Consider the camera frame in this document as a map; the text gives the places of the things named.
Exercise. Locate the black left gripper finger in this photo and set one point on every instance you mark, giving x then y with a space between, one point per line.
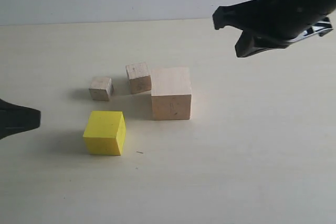
16 119

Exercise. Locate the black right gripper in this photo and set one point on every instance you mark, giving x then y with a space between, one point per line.
281 21

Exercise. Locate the yellow wooden cube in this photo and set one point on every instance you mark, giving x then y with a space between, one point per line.
105 133

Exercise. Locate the large natural wooden cube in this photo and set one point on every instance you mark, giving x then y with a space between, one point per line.
171 93

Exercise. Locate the medium natural wooden cube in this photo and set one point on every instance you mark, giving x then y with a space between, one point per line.
139 77

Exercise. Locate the small wooden cube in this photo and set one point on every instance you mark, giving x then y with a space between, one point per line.
101 88

